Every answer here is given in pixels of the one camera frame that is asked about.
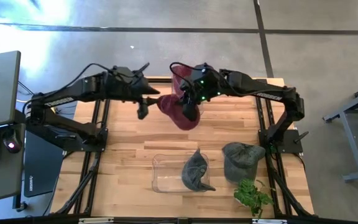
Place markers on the black aluminium table frame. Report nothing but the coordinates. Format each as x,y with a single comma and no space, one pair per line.
87,186

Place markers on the black laptop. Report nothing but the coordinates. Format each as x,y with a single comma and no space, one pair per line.
42,168

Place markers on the black computer mouse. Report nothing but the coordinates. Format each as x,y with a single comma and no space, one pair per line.
11,141

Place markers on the grey-green cap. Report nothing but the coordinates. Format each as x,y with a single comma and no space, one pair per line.
241,161

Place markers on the grey metal table frame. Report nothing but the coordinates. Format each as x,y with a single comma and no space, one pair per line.
351,146

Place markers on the dark grey hat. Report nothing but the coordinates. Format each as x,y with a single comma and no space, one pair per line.
194,171

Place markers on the grey desk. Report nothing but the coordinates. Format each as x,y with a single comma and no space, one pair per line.
2,180

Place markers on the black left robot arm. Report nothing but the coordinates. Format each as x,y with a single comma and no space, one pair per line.
73,93

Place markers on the green leafy plant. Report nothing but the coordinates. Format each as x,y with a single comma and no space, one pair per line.
250,196

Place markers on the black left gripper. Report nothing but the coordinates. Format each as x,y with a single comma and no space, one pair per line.
141,90

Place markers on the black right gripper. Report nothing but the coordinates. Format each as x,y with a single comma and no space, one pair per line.
205,84

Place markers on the maroon hat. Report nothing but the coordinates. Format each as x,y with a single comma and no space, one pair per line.
174,113
180,73

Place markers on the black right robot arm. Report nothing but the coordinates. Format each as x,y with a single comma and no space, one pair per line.
259,90

